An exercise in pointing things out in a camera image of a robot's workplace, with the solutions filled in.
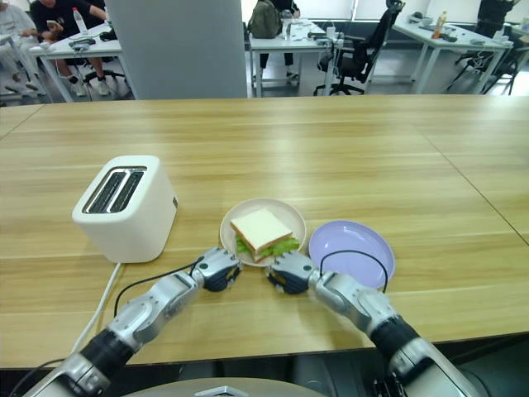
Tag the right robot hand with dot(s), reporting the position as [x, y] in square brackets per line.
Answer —
[294, 271]

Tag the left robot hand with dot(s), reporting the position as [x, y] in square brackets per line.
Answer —
[215, 266]

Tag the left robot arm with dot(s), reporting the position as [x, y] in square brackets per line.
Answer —
[144, 314]

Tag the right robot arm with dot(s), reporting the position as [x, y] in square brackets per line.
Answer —
[363, 306]

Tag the green lettuce leaf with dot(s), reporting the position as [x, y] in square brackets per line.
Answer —
[285, 245]

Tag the bread slice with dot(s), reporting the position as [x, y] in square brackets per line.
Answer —
[261, 258]
[260, 227]

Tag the cream plate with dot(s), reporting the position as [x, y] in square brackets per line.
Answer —
[285, 215]

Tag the purple plate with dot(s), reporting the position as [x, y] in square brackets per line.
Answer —
[351, 244]

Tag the cream toaster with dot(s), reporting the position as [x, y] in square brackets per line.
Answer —
[128, 219]

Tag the robot body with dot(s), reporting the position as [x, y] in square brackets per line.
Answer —
[223, 388]

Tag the black office chair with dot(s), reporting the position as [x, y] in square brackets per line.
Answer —
[363, 54]

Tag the person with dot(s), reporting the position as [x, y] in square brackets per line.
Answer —
[268, 20]
[62, 16]
[494, 16]
[12, 37]

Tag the clear water bottle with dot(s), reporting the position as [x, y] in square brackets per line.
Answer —
[80, 21]

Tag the orange drink bottle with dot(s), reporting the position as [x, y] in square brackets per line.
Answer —
[439, 25]

